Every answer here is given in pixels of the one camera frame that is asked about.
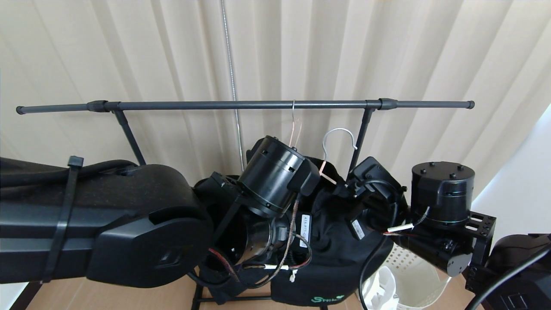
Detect black clothes rack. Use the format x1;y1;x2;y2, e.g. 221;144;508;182
16;99;475;310

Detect beige curtain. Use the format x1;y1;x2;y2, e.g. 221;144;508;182
0;0;551;242

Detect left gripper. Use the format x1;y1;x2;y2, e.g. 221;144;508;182
234;213;312;265

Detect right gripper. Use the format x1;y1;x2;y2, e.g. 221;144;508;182
350;210;473;277

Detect white garment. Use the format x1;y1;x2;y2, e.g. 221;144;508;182
361;266;397;310

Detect black shorts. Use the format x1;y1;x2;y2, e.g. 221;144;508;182
196;146;394;307

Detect white laundry basket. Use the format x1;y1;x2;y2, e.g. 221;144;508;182
361;243;452;310

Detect thin metal curtain wand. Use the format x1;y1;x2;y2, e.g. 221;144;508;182
220;0;245;172

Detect pink clothes hanger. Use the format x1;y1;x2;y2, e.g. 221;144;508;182
319;128;359;186
288;100;303;148

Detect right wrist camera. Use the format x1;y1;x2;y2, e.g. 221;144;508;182
346;156;407;207

